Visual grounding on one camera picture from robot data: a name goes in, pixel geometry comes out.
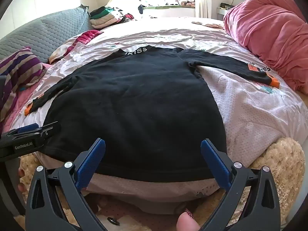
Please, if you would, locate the crumpled patterned laundry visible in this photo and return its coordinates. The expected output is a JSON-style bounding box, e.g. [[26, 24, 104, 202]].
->
[[168, 0, 196, 6]]

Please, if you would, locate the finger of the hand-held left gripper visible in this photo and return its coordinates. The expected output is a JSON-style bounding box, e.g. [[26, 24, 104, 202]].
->
[[6, 123, 39, 137], [35, 121, 60, 140]]

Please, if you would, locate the white bedside shelf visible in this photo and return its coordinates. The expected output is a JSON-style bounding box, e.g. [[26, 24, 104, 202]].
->
[[217, 2, 232, 20]]

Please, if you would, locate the pink cloth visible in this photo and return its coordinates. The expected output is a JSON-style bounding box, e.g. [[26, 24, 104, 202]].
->
[[0, 63, 52, 128]]

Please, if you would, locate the black sweater with orange cuffs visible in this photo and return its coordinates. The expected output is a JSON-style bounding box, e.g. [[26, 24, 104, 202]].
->
[[25, 45, 280, 183]]

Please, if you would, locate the beige patterned cloth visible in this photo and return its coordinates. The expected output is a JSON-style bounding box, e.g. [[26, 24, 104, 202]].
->
[[192, 20, 225, 28]]

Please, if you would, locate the pile of folded clothes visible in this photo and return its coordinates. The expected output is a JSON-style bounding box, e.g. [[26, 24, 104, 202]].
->
[[88, 6, 135, 29]]

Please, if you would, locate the printed pale pink bedsheet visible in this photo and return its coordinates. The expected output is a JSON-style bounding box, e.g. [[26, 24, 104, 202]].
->
[[7, 17, 308, 198]]

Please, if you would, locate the person's left hand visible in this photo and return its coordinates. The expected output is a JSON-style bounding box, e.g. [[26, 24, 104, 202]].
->
[[17, 168, 27, 193]]

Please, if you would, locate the beige plush blanket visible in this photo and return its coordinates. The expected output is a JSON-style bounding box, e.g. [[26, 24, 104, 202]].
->
[[19, 137, 306, 231]]

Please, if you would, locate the person's right hand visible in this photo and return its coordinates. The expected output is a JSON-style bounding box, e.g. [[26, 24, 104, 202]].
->
[[176, 211, 201, 231]]

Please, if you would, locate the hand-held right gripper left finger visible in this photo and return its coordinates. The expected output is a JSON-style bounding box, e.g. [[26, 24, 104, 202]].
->
[[25, 138, 106, 231]]

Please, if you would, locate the red floral cloth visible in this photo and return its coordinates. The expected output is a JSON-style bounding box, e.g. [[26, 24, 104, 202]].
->
[[49, 30, 104, 64]]

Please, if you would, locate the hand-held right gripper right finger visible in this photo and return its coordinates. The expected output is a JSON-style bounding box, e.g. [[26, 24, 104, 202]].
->
[[200, 138, 282, 231]]

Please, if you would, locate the green windowsill cover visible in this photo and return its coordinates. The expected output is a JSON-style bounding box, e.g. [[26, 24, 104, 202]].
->
[[142, 5, 196, 11]]

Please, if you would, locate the pink quilt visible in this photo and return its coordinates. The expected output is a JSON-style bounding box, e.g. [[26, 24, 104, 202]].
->
[[223, 0, 308, 92]]

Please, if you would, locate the grey quilted headboard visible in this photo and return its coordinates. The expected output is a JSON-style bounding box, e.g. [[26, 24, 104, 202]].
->
[[0, 5, 93, 63]]

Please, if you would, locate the purple striped pillow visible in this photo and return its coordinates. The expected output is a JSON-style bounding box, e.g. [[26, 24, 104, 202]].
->
[[0, 47, 46, 123]]

